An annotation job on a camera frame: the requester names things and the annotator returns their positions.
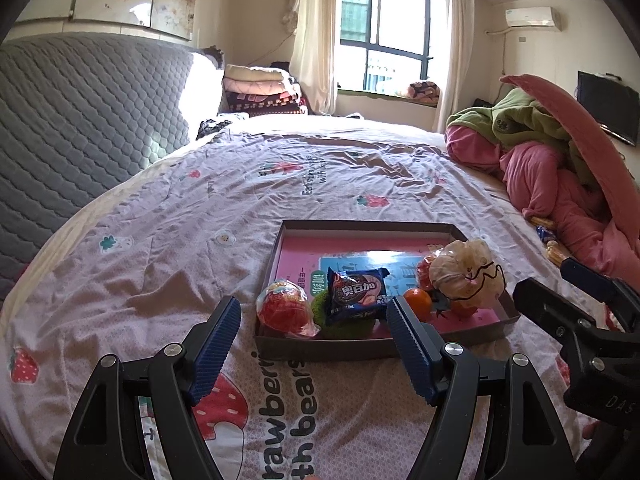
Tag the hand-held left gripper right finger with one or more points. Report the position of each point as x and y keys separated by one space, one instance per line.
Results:
x=407 y=355

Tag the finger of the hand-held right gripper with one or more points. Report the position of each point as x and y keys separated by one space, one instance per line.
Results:
x=600 y=280
x=550 y=310

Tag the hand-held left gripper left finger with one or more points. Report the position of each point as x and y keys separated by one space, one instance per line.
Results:
x=217 y=350

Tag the orange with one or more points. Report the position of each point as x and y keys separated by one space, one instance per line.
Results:
x=417 y=302
x=462 y=309

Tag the egg toy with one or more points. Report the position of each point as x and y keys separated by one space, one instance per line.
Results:
x=282 y=310
x=425 y=266

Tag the blue cookie packet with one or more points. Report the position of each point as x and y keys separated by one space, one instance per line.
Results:
x=357 y=292

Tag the grey cardboard box tray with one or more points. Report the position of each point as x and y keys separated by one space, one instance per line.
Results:
x=325 y=350

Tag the person's right hand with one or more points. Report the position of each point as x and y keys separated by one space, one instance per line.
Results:
x=593 y=434

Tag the yellow wafer snack packet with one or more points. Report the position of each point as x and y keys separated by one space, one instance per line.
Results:
x=555 y=252

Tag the small blue snack packet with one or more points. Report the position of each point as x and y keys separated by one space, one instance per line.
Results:
x=544 y=234

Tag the orange biscuit snack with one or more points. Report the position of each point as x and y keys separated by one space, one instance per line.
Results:
x=542 y=221

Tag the pink quilt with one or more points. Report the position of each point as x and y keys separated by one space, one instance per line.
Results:
x=540 y=180

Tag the strawberry print bed sheet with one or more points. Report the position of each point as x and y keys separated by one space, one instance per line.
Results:
x=175 y=220

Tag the pink quilted cushion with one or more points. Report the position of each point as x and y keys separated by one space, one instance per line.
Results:
x=590 y=135

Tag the black television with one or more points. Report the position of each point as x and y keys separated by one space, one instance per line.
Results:
x=607 y=105

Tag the green blanket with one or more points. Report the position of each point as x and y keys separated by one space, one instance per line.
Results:
x=520 y=120

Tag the black patterned cloth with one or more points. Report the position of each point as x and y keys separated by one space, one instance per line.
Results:
x=212 y=127

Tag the dark patterned folded blanket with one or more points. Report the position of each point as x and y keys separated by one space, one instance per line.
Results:
x=265 y=104

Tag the floral folded blanket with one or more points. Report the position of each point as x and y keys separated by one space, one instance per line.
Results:
x=420 y=92

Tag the pink folded blanket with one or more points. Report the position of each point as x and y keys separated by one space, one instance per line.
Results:
x=260 y=88

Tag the cream curtain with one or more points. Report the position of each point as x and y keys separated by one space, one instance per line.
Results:
x=457 y=50
x=315 y=35

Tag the white air conditioner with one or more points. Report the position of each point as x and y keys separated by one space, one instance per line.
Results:
x=532 y=17

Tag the cream folded blanket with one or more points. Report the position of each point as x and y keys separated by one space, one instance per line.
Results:
x=255 y=74

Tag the grey quilted headboard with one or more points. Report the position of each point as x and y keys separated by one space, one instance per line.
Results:
x=75 y=110

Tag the dark framed window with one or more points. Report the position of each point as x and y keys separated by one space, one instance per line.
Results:
x=395 y=25

